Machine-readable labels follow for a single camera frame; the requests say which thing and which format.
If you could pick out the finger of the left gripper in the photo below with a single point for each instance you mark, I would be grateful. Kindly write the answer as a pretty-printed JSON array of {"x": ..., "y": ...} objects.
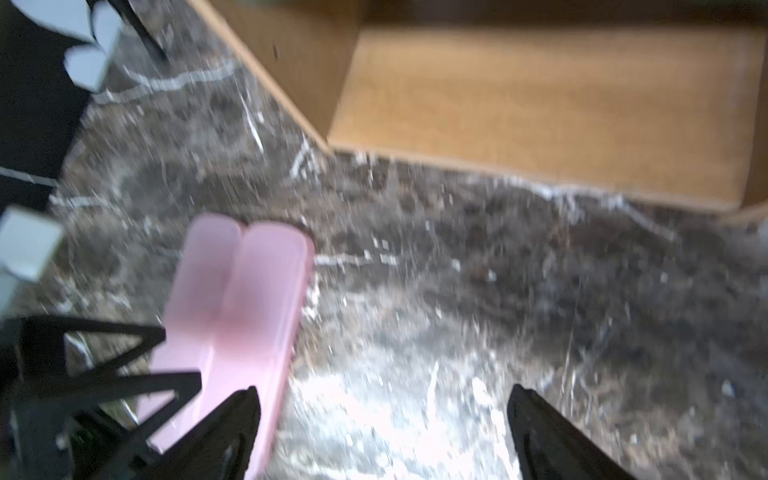
[
  {"x": 61, "y": 345},
  {"x": 44, "y": 411}
]

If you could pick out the left pink pencil case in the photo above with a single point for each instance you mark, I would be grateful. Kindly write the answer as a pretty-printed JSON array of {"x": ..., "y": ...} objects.
[{"x": 190, "y": 320}]

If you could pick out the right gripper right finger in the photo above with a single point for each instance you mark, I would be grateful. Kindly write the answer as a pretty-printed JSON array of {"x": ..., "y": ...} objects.
[{"x": 548, "y": 446}]

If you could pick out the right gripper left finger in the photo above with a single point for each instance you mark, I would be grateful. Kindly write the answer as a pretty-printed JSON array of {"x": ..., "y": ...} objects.
[{"x": 218, "y": 447}]

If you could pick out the pink pencil case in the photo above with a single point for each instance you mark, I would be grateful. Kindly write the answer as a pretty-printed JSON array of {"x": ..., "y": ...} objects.
[
  {"x": 190, "y": 320},
  {"x": 257, "y": 326}
]

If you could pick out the right pink pencil case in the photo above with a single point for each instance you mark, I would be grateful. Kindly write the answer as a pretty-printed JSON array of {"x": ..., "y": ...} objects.
[{"x": 257, "y": 326}]

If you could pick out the wooden three-tier shelf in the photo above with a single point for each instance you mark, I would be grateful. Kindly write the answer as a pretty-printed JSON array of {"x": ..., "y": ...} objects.
[{"x": 660, "y": 101}]

